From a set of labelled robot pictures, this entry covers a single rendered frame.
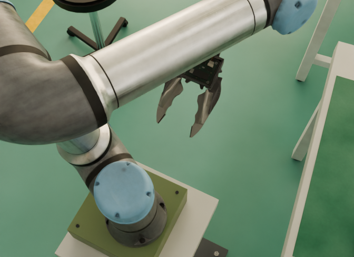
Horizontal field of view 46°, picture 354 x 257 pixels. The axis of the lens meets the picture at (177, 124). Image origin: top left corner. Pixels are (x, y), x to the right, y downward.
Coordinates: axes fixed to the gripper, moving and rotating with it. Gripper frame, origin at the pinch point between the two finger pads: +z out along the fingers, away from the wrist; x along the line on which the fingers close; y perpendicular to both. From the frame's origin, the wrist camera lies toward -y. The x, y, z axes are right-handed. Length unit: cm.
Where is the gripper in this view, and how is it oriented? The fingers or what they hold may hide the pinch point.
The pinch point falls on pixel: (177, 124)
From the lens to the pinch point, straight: 78.5
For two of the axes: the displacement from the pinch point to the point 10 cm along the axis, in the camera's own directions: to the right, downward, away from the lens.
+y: -0.9, 0.1, -10.0
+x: 9.1, 4.0, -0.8
